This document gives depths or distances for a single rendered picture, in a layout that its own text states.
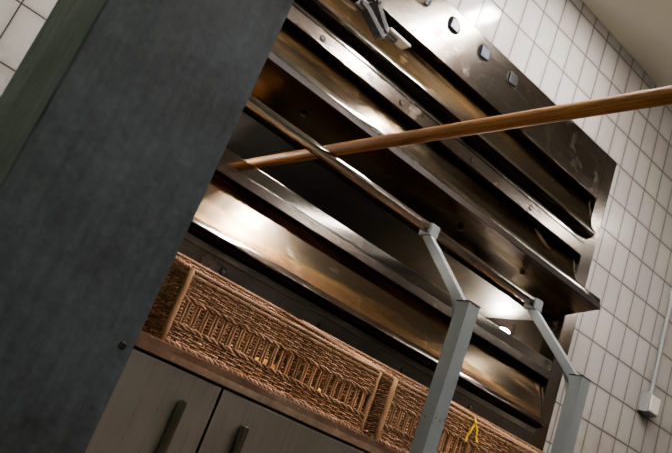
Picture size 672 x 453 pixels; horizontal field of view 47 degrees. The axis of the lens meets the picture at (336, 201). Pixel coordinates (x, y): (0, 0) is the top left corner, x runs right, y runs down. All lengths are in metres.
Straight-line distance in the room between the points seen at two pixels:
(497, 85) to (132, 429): 1.95
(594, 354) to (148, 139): 2.66
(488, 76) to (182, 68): 2.10
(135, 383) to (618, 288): 2.42
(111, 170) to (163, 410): 0.71
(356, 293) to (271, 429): 0.89
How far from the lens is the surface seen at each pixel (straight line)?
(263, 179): 2.19
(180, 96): 0.88
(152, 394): 1.45
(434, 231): 2.07
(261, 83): 2.18
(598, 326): 3.33
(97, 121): 0.84
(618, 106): 1.38
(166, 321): 1.50
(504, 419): 2.90
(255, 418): 1.56
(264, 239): 2.18
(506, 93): 2.96
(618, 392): 3.47
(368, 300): 2.41
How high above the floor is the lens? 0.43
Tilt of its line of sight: 20 degrees up
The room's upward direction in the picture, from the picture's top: 22 degrees clockwise
